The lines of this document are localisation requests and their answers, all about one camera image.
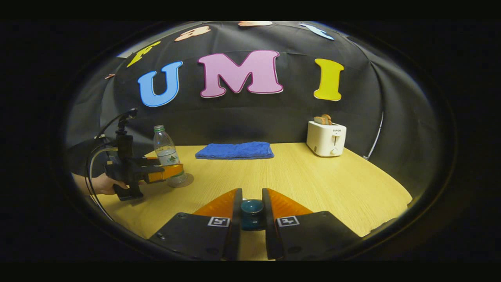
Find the toast slice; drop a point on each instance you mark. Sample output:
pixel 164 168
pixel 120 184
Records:
pixel 327 119
pixel 318 120

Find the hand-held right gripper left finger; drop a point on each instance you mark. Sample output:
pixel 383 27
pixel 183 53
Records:
pixel 236 239

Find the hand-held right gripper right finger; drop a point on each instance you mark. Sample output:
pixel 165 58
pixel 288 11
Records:
pixel 269 239

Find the white toaster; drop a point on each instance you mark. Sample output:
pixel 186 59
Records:
pixel 323 141

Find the clear plastic water bottle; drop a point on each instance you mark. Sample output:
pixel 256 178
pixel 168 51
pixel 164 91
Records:
pixel 164 145

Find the blue folded towel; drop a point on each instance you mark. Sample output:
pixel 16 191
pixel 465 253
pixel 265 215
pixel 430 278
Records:
pixel 235 150

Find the round grey coaster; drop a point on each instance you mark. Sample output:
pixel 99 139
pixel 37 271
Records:
pixel 190 180

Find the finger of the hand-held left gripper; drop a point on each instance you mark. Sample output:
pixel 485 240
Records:
pixel 152 161
pixel 168 172

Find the black backdrop cloth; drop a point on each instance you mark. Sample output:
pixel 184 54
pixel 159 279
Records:
pixel 372 86

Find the teal teacup lid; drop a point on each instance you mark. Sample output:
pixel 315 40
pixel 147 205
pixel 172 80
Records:
pixel 252 207

